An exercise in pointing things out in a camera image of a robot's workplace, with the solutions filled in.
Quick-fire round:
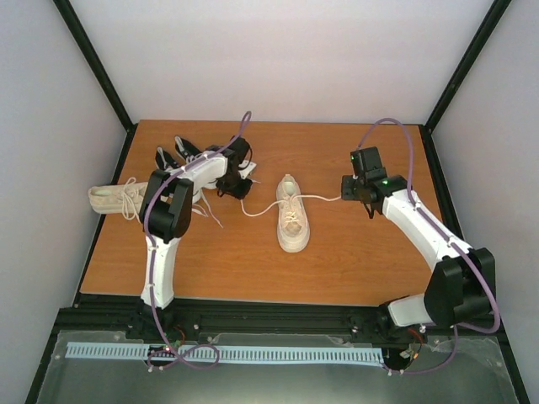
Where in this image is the beige lace platform sneaker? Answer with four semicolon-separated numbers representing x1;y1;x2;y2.
239;173;344;254

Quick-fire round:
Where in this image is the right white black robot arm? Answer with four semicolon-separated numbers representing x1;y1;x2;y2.
341;147;500;330

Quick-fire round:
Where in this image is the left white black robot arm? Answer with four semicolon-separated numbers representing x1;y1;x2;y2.
139;137;256;339

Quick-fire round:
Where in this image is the black white sneaker right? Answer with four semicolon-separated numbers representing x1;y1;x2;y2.
173;136;208;169

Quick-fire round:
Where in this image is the black white sneaker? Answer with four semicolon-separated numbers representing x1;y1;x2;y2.
173;136;208;169
155;145;224;229

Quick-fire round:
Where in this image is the black white sneaker left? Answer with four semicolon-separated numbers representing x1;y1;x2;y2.
155;145;224;229

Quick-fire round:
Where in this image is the beige canvas sneaker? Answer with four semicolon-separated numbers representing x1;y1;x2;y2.
88;177;148;221

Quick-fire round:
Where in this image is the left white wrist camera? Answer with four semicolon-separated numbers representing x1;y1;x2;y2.
238;161;257;179

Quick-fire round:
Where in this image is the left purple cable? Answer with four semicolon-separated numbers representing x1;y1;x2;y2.
142;110;221;371

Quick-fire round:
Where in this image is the purple cable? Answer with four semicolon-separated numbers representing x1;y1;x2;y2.
357;117;503;375
142;110;221;371

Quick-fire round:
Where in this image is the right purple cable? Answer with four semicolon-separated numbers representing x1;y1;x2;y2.
357;117;503;375

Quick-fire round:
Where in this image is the light blue cable duct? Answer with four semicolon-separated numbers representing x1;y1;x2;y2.
65;342;383;366

